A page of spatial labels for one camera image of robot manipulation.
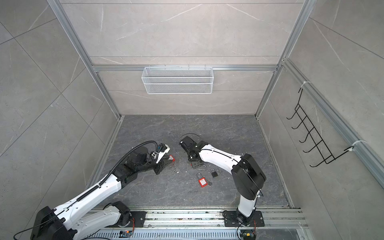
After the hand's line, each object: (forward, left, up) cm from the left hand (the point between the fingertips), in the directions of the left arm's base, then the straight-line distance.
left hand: (169, 155), depth 77 cm
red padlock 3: (-10, -18, -15) cm, 25 cm away
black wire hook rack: (+1, -67, +17) cm, 70 cm away
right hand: (+5, -11, -11) cm, 16 cm away
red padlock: (+2, 0, -18) cm, 18 cm away
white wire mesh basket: (+51, -3, +12) cm, 52 cm away
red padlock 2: (-4, -16, -6) cm, 17 cm away
